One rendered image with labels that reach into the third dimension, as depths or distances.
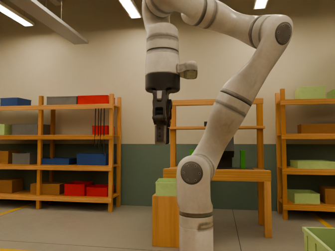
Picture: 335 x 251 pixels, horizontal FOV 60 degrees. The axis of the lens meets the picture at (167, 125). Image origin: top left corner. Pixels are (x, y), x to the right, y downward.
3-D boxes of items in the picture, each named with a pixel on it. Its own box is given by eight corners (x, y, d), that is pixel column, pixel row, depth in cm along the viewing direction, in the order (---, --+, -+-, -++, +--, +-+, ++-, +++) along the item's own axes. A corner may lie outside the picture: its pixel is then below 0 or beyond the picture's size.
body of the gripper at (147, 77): (148, 77, 67) (148, 118, 67) (142, 68, 59) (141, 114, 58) (180, 77, 67) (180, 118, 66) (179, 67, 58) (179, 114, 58)
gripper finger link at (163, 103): (153, 91, 57) (153, 121, 57) (151, 89, 55) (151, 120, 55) (166, 90, 57) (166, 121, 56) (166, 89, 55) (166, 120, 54)
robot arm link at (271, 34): (303, 26, 74) (255, 114, 77) (276, 26, 83) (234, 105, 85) (282, 6, 70) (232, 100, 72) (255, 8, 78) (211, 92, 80)
